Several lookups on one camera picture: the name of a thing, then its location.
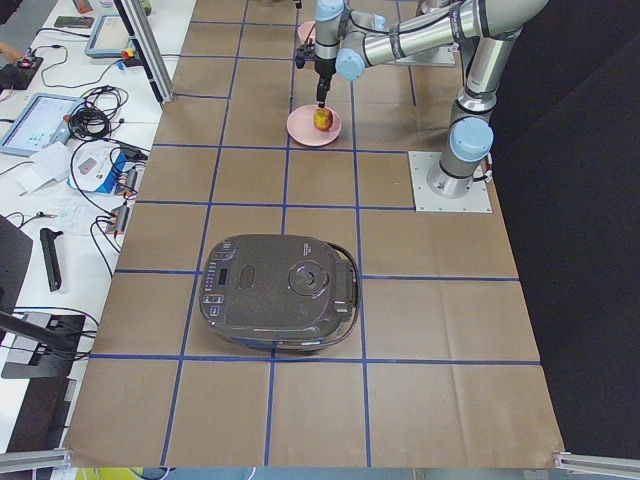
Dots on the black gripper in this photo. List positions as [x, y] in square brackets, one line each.
[324, 67]

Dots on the red yellow apple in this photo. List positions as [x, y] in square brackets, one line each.
[323, 119]

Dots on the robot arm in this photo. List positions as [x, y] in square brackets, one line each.
[347, 42]

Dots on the pink plate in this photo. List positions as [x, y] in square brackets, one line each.
[301, 128]

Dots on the pink bowl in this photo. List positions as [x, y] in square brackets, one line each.
[306, 33]

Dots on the dark grey rice cooker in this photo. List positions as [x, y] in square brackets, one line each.
[283, 292]

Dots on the teach pendant tablet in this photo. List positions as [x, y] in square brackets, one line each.
[42, 123]
[109, 38]

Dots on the blue white box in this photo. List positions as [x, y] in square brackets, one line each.
[96, 169]

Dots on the black smartphone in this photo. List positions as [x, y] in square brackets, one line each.
[74, 22]

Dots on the black bar tool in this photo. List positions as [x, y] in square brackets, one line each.
[47, 239]

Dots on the black monitor stand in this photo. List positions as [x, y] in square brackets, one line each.
[45, 345]

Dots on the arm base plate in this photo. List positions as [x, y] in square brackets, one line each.
[442, 56]
[426, 200]

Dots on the aluminium frame post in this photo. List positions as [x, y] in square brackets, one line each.
[144, 42]

